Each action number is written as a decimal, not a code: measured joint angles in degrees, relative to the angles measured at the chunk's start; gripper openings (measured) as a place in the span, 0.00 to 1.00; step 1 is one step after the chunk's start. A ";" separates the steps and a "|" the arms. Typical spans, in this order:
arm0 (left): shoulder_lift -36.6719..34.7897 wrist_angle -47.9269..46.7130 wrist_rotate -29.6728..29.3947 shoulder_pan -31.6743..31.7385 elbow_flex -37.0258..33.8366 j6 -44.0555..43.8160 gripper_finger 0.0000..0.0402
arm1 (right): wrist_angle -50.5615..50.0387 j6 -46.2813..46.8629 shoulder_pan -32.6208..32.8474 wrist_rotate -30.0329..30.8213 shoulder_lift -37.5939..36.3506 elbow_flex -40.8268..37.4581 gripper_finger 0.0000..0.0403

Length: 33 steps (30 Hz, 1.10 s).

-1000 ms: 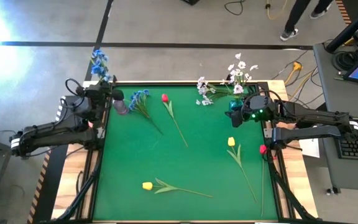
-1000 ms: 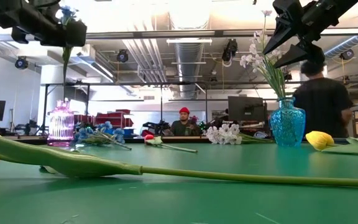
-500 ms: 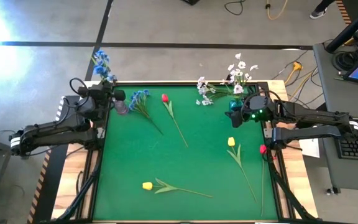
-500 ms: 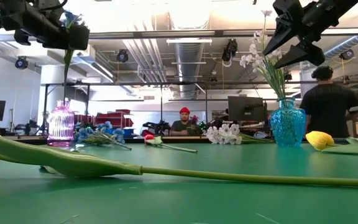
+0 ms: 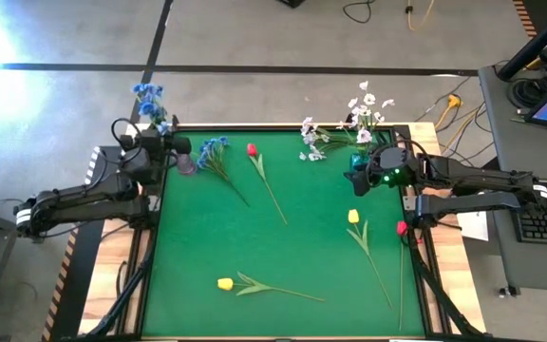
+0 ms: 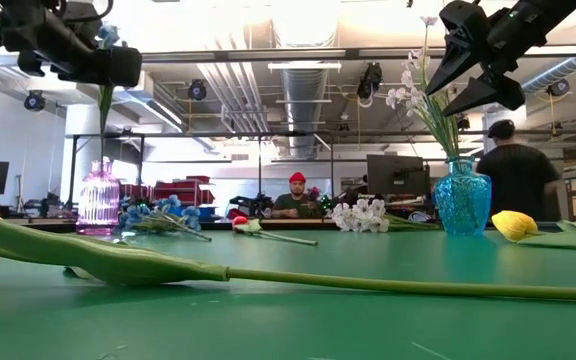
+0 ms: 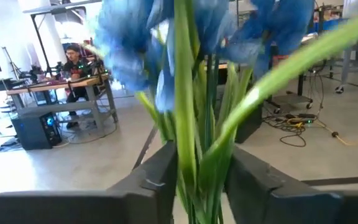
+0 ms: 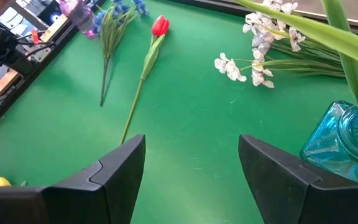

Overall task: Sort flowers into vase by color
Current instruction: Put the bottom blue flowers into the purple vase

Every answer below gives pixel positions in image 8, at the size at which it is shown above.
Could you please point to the red tulip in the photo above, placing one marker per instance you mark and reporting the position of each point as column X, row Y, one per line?
column 160, row 26

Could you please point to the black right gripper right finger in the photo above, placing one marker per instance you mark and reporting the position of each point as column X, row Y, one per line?
column 291, row 193

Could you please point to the green table mat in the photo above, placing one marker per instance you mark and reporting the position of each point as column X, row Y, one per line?
column 182, row 124

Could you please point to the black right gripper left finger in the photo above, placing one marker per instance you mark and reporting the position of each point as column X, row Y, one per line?
column 73, row 199

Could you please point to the blue glass vase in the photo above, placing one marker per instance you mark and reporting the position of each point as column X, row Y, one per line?
column 331, row 146

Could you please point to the white flower bunch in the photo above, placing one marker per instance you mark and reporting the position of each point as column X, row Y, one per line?
column 259, row 46
column 337, row 40

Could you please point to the purple glass vase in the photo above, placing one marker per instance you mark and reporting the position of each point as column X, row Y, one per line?
column 79, row 17

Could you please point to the blue flower bunch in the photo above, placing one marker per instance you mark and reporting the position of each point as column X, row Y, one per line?
column 110, row 34

